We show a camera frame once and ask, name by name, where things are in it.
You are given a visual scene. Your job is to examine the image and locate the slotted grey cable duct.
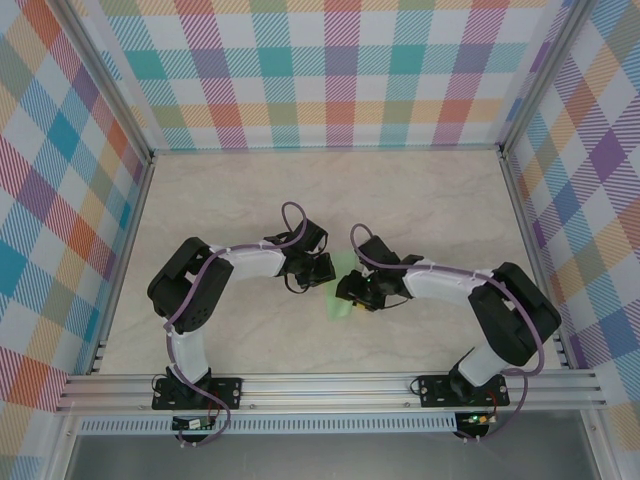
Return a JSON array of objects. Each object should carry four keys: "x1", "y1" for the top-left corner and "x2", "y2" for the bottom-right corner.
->
[{"x1": 77, "y1": 412, "x2": 459, "y2": 435}]

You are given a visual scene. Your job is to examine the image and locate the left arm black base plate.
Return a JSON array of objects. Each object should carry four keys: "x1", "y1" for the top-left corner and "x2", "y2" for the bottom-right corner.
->
[{"x1": 151, "y1": 377, "x2": 244, "y2": 412}]

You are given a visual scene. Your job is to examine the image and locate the wide aluminium mounting rail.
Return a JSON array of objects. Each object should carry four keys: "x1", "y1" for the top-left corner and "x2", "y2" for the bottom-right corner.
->
[{"x1": 54, "y1": 369, "x2": 609, "y2": 414}]

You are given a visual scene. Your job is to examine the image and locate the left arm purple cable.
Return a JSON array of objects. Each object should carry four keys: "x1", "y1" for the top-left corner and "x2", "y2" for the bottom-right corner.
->
[{"x1": 163, "y1": 200, "x2": 310, "y2": 448}]

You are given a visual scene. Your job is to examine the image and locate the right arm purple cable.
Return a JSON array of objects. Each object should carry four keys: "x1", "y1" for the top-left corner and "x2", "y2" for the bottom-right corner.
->
[{"x1": 349, "y1": 222, "x2": 547, "y2": 444}]

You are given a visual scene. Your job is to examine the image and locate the right arm thin black wire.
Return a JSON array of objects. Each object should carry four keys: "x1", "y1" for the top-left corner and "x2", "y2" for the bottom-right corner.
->
[{"x1": 409, "y1": 372, "x2": 454, "y2": 396}]

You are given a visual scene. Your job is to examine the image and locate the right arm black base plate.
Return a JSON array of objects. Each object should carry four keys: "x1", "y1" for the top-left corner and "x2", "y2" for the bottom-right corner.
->
[{"x1": 417, "y1": 374, "x2": 511, "y2": 409}]

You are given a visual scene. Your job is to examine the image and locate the grey metal panel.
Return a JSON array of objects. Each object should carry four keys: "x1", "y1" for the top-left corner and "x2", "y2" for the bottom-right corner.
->
[{"x1": 64, "y1": 432, "x2": 601, "y2": 480}]

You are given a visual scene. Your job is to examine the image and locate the aluminium frame post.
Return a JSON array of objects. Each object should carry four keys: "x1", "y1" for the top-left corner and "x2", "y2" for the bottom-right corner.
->
[
  {"x1": 499, "y1": 0, "x2": 596, "y2": 151},
  {"x1": 54, "y1": 0, "x2": 154, "y2": 161}
]

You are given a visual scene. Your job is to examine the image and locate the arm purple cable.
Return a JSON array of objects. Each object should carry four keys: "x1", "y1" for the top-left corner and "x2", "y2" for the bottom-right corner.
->
[
  {"x1": 349, "y1": 222, "x2": 547, "y2": 444},
  {"x1": 163, "y1": 200, "x2": 310, "y2": 448}
]

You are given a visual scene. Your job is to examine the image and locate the green paper sheet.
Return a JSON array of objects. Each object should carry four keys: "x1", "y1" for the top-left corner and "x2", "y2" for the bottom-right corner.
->
[{"x1": 322, "y1": 251, "x2": 359, "y2": 321}]

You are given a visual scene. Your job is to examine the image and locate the aluminium table edge rail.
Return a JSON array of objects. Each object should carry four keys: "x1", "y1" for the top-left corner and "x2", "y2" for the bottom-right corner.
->
[
  {"x1": 89, "y1": 152, "x2": 156, "y2": 376},
  {"x1": 499, "y1": 149, "x2": 571, "y2": 369}
]

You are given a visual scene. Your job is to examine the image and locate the thin aluminium table edge strip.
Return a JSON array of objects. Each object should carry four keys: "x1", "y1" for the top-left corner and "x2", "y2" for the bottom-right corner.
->
[{"x1": 149, "y1": 143, "x2": 504, "y2": 154}]

